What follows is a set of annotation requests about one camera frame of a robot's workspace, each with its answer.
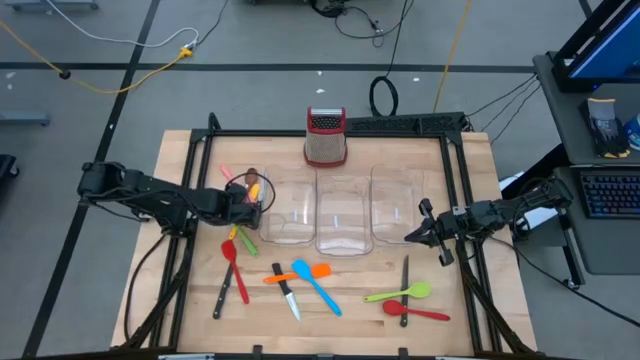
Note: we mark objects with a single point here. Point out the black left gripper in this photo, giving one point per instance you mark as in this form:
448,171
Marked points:
235,210

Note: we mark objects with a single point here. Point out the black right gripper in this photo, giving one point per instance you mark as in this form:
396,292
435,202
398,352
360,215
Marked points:
457,222

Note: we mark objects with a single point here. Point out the green silicone spatula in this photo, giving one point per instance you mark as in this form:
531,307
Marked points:
247,242

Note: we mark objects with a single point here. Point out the pink silicone spatula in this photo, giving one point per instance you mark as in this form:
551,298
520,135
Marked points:
227,173

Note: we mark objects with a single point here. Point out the brown wooden spoon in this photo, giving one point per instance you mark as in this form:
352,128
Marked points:
252,176

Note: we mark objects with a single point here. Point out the red silicone spatula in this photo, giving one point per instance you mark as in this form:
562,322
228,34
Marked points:
230,250

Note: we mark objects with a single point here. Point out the clear plastic bin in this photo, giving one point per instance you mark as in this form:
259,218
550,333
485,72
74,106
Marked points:
345,215
290,210
397,205

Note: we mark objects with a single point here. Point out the black steak knife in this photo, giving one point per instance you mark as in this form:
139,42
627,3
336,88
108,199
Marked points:
222,295
404,275

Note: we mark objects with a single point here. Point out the lime green silicone spoon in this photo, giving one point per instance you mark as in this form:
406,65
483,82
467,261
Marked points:
419,290

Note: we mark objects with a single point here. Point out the red silicone spoon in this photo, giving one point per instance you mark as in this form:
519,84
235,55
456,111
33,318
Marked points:
394,308

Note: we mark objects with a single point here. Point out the blue silicone spatula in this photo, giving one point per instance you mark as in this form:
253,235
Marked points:
301,269

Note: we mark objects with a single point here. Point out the orange silicone spatula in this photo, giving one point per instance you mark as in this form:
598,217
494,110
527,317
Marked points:
320,271

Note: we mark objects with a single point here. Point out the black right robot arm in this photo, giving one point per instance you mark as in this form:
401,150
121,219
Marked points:
525,202

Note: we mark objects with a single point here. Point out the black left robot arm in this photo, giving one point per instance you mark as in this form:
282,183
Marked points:
150,195

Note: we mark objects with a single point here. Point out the red and metal box grater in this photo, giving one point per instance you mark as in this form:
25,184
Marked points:
325,145

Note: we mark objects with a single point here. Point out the white paper sheet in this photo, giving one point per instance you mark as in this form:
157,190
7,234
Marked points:
539,216

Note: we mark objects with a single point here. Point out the grey equipment cart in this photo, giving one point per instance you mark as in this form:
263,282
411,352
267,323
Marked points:
560,115

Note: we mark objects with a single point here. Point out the black backlit keyboard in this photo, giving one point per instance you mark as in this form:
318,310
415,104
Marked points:
612,195

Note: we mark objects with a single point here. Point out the grey work gloves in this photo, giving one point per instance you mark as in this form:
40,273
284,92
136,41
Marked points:
605,127

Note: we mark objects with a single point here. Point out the black floor puck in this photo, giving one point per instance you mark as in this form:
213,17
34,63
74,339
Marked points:
64,74

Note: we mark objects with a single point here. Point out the grey floor stand base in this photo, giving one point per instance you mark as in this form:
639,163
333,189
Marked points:
25,118

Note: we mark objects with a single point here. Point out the black chair base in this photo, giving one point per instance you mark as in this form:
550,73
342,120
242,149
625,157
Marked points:
7,167

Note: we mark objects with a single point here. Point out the blue and white roll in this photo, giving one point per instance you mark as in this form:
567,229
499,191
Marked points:
634,131

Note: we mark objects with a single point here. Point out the black computer monitor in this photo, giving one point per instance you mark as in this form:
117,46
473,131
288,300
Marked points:
605,50

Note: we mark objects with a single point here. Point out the grey metal bracket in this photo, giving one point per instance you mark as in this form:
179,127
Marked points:
458,210

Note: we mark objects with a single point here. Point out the black aluminium table frame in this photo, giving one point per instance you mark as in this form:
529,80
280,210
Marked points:
250,133

